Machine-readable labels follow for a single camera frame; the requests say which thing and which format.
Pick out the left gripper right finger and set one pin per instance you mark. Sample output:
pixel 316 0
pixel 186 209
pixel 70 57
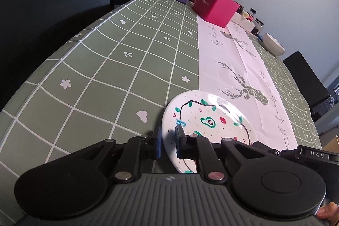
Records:
pixel 199 149

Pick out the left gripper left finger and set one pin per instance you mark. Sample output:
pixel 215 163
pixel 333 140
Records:
pixel 130 155

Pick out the white fruity painted plate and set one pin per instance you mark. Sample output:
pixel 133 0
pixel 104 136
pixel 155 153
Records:
pixel 203 114

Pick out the person right hand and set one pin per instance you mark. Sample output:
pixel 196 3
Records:
pixel 329 212

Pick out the right black chair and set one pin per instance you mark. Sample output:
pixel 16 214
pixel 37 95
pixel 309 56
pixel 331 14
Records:
pixel 308 83

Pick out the green checked tablecloth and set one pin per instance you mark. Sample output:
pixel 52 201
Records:
pixel 59 130

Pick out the cream ceramic bowl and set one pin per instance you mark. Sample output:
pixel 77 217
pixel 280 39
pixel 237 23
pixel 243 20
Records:
pixel 273 46

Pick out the white box set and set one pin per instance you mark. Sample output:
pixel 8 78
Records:
pixel 243 22

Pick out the black lid jar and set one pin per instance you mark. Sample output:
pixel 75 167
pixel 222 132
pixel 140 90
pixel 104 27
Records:
pixel 258 26

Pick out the pink box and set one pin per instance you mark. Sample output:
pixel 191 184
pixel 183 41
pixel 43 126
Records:
pixel 217 12

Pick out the red label jar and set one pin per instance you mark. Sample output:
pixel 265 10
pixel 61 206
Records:
pixel 251 14

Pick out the near left black chair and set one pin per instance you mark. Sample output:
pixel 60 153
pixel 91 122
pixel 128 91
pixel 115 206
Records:
pixel 32 30

